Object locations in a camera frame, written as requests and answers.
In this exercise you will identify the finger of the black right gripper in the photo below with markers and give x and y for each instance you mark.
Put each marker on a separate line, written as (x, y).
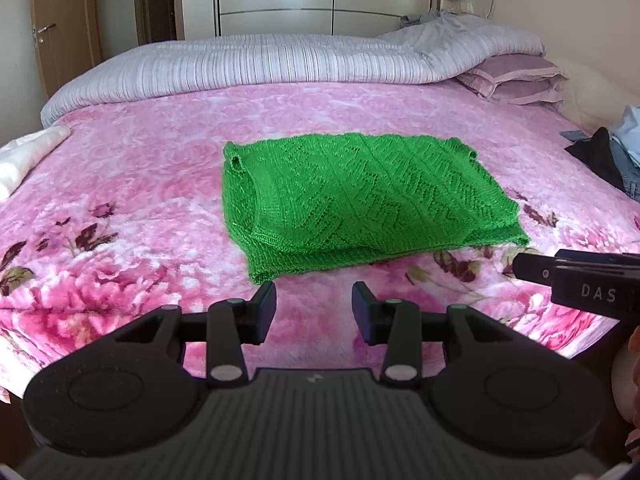
(534, 268)

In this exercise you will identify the black garment on bed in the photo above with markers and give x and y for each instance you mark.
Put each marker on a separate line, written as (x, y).
(595, 152)

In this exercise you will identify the light blue garment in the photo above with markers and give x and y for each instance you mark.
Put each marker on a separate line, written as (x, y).
(625, 149)

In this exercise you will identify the pink floral blanket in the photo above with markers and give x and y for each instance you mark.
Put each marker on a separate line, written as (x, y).
(125, 216)

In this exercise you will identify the striped lilac duvet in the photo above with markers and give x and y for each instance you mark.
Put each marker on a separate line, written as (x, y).
(435, 51)

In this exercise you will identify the wooden door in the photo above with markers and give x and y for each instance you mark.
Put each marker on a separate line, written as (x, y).
(66, 38)

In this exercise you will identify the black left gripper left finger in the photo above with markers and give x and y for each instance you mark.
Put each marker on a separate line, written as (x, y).
(225, 327)

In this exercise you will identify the person's right hand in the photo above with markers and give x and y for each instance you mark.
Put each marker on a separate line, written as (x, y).
(625, 389)

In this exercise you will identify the white folded cloth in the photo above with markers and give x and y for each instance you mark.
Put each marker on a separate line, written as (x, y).
(21, 155)

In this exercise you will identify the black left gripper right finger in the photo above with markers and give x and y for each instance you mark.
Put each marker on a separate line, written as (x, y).
(404, 328)

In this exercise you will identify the pink pillow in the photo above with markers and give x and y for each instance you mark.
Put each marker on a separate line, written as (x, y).
(516, 79)

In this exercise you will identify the green knitted sweater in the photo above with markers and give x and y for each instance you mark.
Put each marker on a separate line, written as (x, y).
(319, 201)

